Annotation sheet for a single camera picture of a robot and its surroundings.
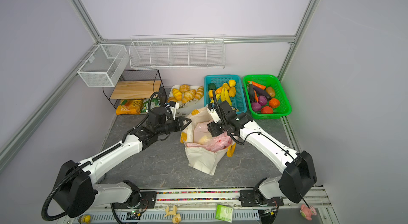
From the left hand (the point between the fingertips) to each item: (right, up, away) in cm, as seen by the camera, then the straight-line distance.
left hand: (191, 122), depth 78 cm
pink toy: (+52, -38, -10) cm, 65 cm away
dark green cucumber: (+38, +17, +30) cm, 51 cm away
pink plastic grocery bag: (+6, -8, 0) cm, 10 cm away
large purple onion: (+39, +7, +24) cm, 47 cm away
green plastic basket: (+53, +26, +38) cm, 70 cm away
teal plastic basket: (+16, +20, +36) cm, 44 cm away
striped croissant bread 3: (+2, +17, +35) cm, 39 cm away
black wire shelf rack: (-35, +16, +18) cm, 43 cm away
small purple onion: (+44, +11, +27) cm, 53 cm away
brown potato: (+53, +18, +34) cm, 65 cm away
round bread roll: (-10, +21, +37) cm, 44 cm away
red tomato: (+46, +5, +23) cm, 51 cm away
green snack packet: (-28, +10, +26) cm, 39 cm away
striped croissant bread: (-14, +16, +34) cm, 40 cm away
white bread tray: (-1, +8, +32) cm, 33 cm away
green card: (+16, -39, -9) cm, 43 cm away
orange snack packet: (-43, +7, +23) cm, 49 cm away
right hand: (+12, -2, +2) cm, 12 cm away
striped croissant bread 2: (-6, +15, +33) cm, 37 cm away
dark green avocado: (+10, +22, +37) cm, 44 cm away
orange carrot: (+45, +22, +37) cm, 62 cm away
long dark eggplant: (+48, +17, +35) cm, 61 cm away
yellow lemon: (+25, +24, +34) cm, 49 cm away
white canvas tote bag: (+5, -19, +1) cm, 19 cm away
